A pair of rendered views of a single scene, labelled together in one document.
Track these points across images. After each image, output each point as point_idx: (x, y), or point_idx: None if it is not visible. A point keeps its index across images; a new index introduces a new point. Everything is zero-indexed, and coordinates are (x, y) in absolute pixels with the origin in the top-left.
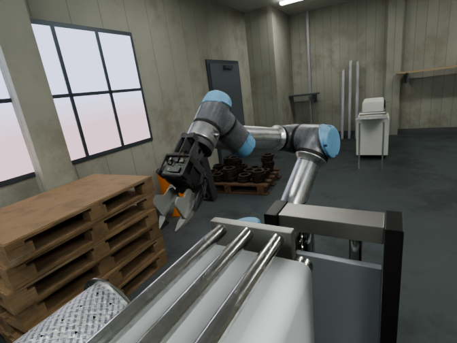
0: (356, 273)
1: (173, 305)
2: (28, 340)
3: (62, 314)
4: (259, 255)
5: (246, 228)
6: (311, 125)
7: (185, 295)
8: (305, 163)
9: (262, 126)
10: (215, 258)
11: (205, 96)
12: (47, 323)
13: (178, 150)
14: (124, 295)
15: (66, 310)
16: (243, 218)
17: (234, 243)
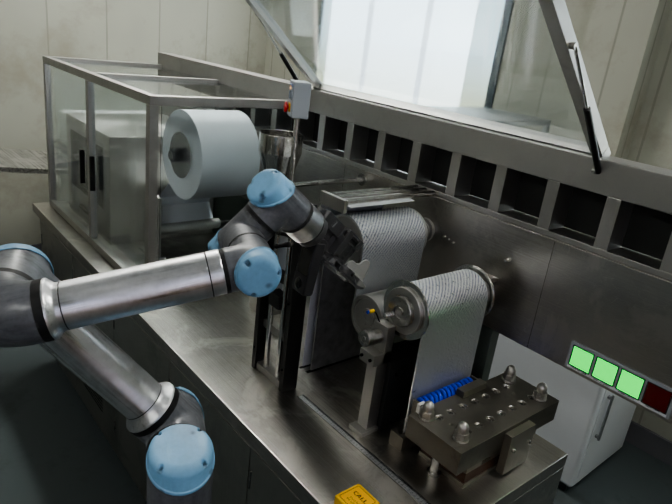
0: None
1: (371, 192)
2: (443, 278)
3: (430, 281)
4: (340, 191)
5: (336, 195)
6: (15, 257)
7: (367, 192)
8: None
9: (101, 274)
10: (354, 195)
11: (285, 178)
12: (436, 280)
13: (338, 226)
14: (394, 281)
15: (429, 282)
16: (170, 459)
17: (345, 194)
